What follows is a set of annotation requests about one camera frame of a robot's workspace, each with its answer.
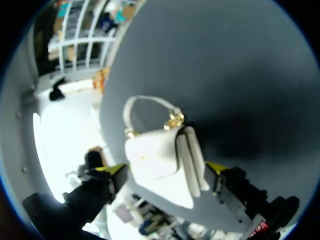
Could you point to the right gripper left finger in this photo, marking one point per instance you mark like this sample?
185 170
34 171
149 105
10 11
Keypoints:
100 182

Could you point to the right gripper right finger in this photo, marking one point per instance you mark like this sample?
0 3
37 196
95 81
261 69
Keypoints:
232 185

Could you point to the white handbag with gold clasp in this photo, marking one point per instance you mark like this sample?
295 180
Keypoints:
163 155

